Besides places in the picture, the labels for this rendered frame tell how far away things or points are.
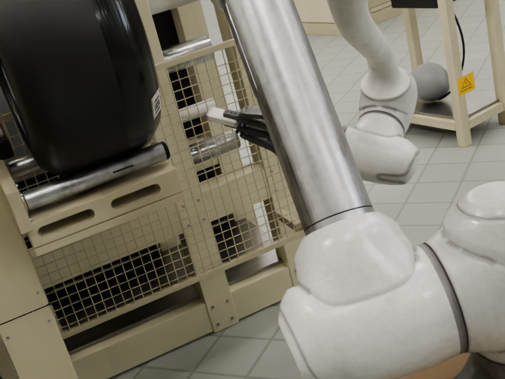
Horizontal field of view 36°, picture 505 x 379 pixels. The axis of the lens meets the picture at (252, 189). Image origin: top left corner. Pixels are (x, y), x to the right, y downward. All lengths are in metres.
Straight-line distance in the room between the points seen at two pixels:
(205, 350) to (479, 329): 1.77
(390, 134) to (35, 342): 0.98
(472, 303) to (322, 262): 0.19
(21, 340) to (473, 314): 1.23
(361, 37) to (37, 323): 1.04
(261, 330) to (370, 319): 1.76
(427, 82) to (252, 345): 1.88
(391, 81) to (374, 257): 0.68
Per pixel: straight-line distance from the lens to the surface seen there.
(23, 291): 1.91
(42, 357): 2.00
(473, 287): 1.00
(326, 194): 1.03
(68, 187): 1.77
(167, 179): 1.80
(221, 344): 2.71
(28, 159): 2.04
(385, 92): 1.62
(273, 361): 2.56
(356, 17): 1.35
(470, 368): 1.16
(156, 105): 1.71
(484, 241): 1.00
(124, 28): 1.62
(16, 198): 1.72
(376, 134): 1.57
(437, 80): 4.02
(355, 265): 0.99
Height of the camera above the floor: 1.45
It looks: 22 degrees down
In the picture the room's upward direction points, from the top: 14 degrees counter-clockwise
